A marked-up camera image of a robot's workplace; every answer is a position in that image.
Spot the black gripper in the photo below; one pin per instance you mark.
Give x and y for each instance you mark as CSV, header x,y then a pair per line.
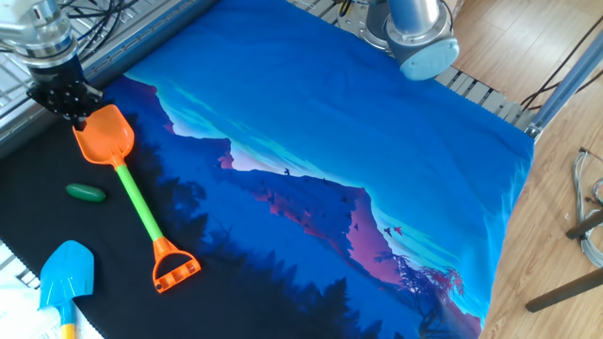
x,y
59,77

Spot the orange shovel with green shaft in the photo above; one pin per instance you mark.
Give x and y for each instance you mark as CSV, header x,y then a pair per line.
x,y
106,134

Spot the green oval object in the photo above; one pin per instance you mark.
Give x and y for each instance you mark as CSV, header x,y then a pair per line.
x,y
86,192

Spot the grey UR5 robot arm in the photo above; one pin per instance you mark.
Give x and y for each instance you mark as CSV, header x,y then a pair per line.
x,y
419,33

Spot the blue shovel with yellow shaft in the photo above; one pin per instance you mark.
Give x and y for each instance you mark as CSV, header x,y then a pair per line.
x,y
66,273

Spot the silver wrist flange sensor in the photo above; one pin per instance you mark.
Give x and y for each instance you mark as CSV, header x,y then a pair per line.
x,y
44,40

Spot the white printed papers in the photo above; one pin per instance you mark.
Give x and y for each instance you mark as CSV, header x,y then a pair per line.
x,y
23,320

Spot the yellow plastic piece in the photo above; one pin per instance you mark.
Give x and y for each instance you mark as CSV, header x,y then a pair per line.
x,y
345,7

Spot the mountain landscape printed cloth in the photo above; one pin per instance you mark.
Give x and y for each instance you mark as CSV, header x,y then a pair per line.
x,y
377,117

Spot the dark furniture leg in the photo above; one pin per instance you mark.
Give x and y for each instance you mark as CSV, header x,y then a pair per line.
x,y
565,291
586,223

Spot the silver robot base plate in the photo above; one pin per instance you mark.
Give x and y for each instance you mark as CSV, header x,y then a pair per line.
x,y
358,26

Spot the aluminium frame post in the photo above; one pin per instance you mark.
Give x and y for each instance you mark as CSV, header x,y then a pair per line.
x,y
565,85

